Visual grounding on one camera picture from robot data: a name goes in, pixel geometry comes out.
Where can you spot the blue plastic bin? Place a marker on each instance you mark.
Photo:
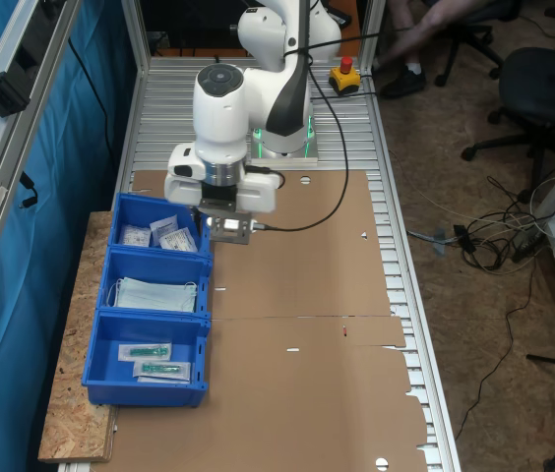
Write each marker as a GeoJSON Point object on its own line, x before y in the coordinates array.
{"type": "Point", "coordinates": [130, 206]}
{"type": "Point", "coordinates": [159, 265]}
{"type": "Point", "coordinates": [110, 354]}

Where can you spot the clear packet with green syringe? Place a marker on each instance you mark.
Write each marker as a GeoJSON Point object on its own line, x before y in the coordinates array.
{"type": "Point", "coordinates": [144, 352]}
{"type": "Point", "coordinates": [162, 371]}

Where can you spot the aluminium power strip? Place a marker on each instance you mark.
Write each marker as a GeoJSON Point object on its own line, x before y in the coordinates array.
{"type": "Point", "coordinates": [9, 88]}

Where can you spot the black power adapter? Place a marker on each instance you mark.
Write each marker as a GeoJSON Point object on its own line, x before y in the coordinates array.
{"type": "Point", "coordinates": [528, 246]}

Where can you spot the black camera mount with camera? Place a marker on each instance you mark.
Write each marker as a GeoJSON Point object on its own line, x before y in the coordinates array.
{"type": "Point", "coordinates": [238, 237]}

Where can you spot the black office chair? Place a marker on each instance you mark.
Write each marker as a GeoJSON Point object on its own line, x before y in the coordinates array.
{"type": "Point", "coordinates": [499, 10]}
{"type": "Point", "coordinates": [548, 88]}

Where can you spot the yellow emergency stop button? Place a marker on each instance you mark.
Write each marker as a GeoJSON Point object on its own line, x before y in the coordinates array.
{"type": "Point", "coordinates": [344, 81]}

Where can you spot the white printed gauze packet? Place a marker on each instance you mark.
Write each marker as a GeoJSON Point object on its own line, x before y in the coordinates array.
{"type": "Point", "coordinates": [164, 223]}
{"type": "Point", "coordinates": [179, 241]}

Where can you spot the clear bag with printed label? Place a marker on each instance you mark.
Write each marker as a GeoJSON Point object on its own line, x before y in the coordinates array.
{"type": "Point", "coordinates": [135, 236]}

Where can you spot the person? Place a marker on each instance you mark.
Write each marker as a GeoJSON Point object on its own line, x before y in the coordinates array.
{"type": "Point", "coordinates": [403, 81]}

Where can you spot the black zip tie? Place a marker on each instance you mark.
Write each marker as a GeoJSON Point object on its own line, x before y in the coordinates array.
{"type": "Point", "coordinates": [356, 39]}

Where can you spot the brown cardboard sheet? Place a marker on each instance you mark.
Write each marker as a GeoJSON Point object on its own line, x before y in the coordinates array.
{"type": "Point", "coordinates": [282, 423]}
{"type": "Point", "coordinates": [297, 275]}

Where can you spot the aluminium frame post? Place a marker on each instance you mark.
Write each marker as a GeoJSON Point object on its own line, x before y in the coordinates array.
{"type": "Point", "coordinates": [372, 19]}
{"type": "Point", "coordinates": [135, 29]}

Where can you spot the pale green face mask stack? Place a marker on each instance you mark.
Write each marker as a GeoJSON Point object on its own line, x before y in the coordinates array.
{"type": "Point", "coordinates": [154, 295]}

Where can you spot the black plug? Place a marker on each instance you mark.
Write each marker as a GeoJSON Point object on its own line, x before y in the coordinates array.
{"type": "Point", "coordinates": [462, 235]}

